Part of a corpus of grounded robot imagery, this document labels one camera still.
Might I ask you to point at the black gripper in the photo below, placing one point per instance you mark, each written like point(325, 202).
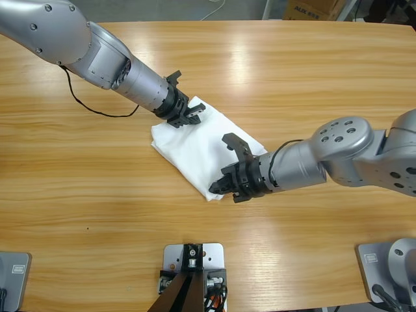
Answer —
point(174, 105)
point(253, 178)

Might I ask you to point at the white Unitree t-shirt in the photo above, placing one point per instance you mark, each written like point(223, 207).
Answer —
point(201, 152)

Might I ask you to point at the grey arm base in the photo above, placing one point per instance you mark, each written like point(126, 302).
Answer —
point(18, 282)
point(373, 260)

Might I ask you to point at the bystander in dark clothes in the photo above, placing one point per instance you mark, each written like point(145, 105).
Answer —
point(399, 11)

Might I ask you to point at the white mounting block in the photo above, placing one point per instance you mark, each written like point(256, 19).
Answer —
point(214, 256)

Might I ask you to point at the brown cardboard box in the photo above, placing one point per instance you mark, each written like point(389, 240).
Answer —
point(308, 9)

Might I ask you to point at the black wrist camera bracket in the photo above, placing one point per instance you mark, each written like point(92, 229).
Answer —
point(174, 78)
point(239, 144)

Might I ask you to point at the black corner bracket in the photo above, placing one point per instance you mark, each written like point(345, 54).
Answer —
point(165, 281)
point(216, 279)

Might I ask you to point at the white metal frame bar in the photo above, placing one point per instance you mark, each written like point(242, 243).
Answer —
point(347, 10)

